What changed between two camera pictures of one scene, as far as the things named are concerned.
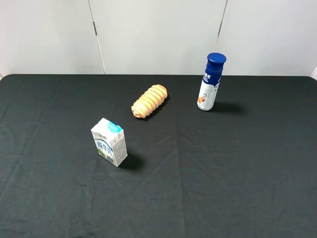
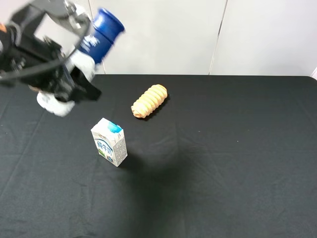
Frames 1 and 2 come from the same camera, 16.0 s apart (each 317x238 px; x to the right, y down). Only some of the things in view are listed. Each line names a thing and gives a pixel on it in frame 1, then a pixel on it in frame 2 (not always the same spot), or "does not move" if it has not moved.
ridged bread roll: x=149 y=101 does not move
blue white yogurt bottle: x=211 y=81 → x=106 y=26
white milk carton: x=110 y=141 does not move
